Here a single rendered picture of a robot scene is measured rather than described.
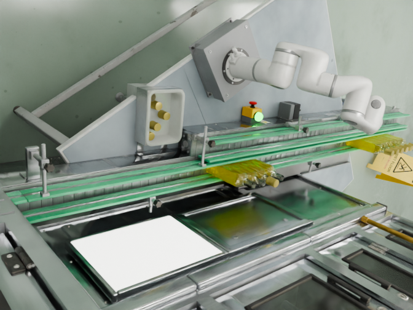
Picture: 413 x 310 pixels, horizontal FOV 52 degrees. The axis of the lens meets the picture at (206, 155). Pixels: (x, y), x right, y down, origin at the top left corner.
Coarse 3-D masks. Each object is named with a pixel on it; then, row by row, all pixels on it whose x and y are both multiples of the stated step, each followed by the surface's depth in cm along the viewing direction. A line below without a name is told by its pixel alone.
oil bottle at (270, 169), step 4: (248, 160) 190; (252, 160) 190; (256, 160) 191; (256, 164) 186; (260, 164) 185; (264, 164) 186; (268, 164) 186; (264, 168) 182; (268, 168) 182; (272, 168) 183; (268, 172) 181; (272, 172) 182; (268, 176) 182
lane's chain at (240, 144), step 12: (336, 120) 241; (384, 120) 278; (240, 132) 193; (312, 132) 229; (324, 132) 237; (336, 132) 245; (228, 144) 190; (240, 144) 195; (252, 144) 200; (264, 144) 206
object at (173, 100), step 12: (156, 96) 171; (168, 96) 174; (180, 96) 171; (168, 108) 176; (180, 108) 172; (156, 120) 174; (168, 120) 178; (180, 120) 174; (156, 132) 176; (168, 132) 180; (180, 132) 175; (156, 144) 169
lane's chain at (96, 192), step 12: (336, 144) 249; (276, 156) 215; (288, 156) 222; (144, 168) 164; (144, 180) 166; (156, 180) 169; (168, 180) 174; (96, 192) 153; (108, 192) 156; (24, 204) 137; (36, 204) 140; (48, 204) 142
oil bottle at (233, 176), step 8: (208, 168) 184; (216, 168) 180; (224, 168) 176; (232, 168) 177; (216, 176) 180; (224, 176) 176; (232, 176) 173; (240, 176) 170; (232, 184) 173; (240, 184) 171
